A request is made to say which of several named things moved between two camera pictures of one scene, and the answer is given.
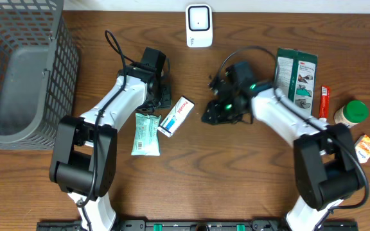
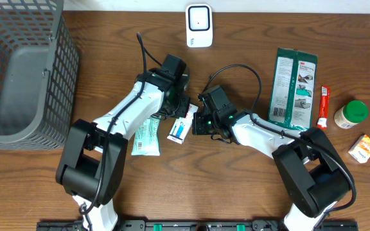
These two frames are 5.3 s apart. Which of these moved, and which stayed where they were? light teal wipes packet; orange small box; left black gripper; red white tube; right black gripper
Moved: left black gripper; right black gripper
Stayed: light teal wipes packet; red white tube; orange small box
